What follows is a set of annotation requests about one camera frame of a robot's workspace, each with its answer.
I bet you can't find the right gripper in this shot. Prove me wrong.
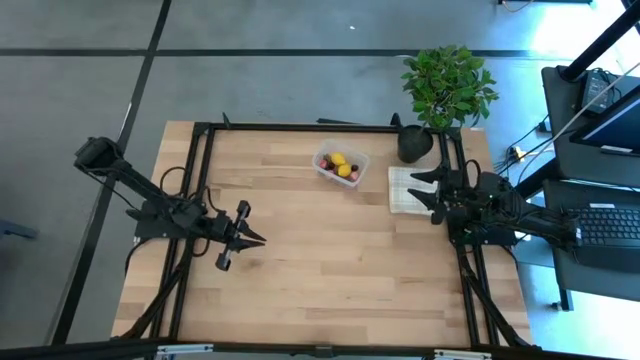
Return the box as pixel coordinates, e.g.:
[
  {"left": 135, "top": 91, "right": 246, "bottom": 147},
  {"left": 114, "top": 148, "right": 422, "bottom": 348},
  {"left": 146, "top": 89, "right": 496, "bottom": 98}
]
[{"left": 406, "top": 159, "right": 484, "bottom": 226}]

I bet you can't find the black desk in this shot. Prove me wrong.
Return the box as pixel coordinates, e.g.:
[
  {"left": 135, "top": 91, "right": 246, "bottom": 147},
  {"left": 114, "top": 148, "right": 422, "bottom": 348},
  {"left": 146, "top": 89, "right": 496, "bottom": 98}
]
[{"left": 541, "top": 64, "right": 640, "bottom": 304}]

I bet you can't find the silver metal bracket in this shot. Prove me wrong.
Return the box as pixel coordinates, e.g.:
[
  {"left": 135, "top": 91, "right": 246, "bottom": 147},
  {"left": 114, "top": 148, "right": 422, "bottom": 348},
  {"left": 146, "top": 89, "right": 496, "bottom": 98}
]
[
  {"left": 156, "top": 343, "right": 215, "bottom": 358},
  {"left": 432, "top": 349, "right": 494, "bottom": 360}
]

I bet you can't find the black power adapter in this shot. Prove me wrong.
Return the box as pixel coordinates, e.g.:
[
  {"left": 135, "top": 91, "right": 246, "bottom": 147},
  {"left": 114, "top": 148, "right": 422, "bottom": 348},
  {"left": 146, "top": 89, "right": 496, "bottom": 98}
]
[{"left": 581, "top": 68, "right": 624, "bottom": 117}]

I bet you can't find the black gantry beam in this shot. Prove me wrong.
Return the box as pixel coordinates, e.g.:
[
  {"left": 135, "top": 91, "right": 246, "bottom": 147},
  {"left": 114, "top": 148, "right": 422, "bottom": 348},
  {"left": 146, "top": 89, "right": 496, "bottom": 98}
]
[{"left": 0, "top": 338, "right": 616, "bottom": 360}]

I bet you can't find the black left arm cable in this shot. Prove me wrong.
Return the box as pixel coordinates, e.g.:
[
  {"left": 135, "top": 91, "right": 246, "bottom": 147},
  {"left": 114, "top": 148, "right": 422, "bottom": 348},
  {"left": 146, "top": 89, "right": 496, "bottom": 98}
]
[{"left": 158, "top": 165, "right": 189, "bottom": 196}]

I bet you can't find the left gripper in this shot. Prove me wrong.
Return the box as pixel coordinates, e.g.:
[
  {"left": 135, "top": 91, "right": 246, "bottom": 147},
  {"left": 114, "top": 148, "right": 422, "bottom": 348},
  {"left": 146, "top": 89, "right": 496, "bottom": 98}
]
[{"left": 207, "top": 199, "right": 268, "bottom": 272}]

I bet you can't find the clear plastic tupperware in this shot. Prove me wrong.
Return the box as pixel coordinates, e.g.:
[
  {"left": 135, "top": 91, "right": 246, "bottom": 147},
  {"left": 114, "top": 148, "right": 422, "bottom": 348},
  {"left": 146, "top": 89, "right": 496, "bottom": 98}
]
[{"left": 311, "top": 138, "right": 371, "bottom": 189}]

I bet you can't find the grey floor object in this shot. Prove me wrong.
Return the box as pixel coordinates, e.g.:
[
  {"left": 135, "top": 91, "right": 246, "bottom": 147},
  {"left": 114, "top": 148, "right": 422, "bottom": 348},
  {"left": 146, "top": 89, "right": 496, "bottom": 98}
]
[{"left": 0, "top": 219, "right": 39, "bottom": 242}]

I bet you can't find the checked white cloth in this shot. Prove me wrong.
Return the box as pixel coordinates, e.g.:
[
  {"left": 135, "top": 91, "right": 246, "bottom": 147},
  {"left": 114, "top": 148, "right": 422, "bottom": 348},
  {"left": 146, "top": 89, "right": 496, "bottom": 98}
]
[{"left": 387, "top": 165, "right": 441, "bottom": 216}]

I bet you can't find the green plant in black pot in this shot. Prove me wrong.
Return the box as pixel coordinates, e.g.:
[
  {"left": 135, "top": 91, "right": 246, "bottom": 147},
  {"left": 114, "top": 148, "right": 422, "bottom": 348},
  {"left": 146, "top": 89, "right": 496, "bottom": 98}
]
[{"left": 397, "top": 44, "right": 500, "bottom": 164}]

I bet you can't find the black laptop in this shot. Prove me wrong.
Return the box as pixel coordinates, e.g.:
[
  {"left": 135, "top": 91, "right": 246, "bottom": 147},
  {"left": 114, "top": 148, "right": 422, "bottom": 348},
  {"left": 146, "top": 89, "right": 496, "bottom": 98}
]
[{"left": 559, "top": 179, "right": 640, "bottom": 274}]

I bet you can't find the black monitor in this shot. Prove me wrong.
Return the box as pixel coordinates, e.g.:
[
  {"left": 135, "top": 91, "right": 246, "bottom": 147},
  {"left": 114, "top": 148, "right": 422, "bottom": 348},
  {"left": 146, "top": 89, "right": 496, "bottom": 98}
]
[{"left": 569, "top": 84, "right": 640, "bottom": 157}]

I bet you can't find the thin white rod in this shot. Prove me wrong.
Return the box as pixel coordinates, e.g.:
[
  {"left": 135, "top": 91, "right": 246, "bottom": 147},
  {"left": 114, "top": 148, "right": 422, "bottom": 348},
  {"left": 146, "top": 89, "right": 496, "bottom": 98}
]
[{"left": 549, "top": 60, "right": 640, "bottom": 146}]

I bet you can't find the black pole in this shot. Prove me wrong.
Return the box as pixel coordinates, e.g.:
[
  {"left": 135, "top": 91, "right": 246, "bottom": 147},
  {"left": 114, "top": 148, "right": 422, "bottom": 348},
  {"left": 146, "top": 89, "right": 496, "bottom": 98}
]
[{"left": 559, "top": 0, "right": 640, "bottom": 84}]

